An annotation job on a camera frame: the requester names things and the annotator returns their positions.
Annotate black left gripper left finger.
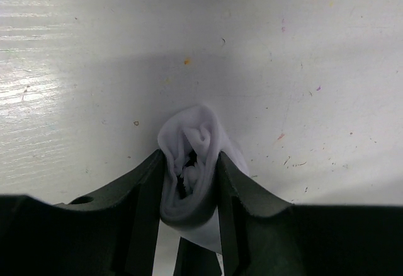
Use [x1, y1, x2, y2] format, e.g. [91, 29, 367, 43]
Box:
[1, 150, 164, 275]

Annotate white sock black stripes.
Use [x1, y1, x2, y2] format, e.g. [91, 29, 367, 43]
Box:
[157, 105, 249, 253]

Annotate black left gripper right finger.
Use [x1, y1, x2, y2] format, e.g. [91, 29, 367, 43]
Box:
[217, 153, 402, 275]

